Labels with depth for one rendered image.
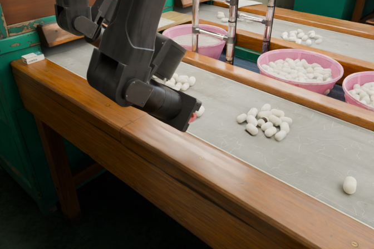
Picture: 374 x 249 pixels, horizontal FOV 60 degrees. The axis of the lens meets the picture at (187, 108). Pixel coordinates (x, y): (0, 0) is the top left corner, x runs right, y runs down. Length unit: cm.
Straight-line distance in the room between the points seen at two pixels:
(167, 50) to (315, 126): 47
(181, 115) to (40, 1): 80
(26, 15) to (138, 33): 84
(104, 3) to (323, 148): 61
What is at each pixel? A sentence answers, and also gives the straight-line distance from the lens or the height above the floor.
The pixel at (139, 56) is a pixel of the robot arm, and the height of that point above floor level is 103.
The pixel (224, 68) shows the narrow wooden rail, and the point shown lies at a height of 76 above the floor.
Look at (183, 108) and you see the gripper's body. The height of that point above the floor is 89.
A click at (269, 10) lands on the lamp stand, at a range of 125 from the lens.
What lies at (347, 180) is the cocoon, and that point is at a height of 76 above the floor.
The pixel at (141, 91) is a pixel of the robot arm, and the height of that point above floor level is 97.
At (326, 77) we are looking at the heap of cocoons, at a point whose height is 74.
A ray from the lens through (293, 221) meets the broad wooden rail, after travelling 59.
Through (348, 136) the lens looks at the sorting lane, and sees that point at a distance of 86.
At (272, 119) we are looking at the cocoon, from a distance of 83.
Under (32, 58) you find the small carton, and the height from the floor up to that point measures 78.
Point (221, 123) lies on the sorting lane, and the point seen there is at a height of 74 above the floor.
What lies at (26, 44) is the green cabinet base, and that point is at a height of 80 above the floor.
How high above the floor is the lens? 120
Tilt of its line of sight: 32 degrees down
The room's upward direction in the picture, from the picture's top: straight up
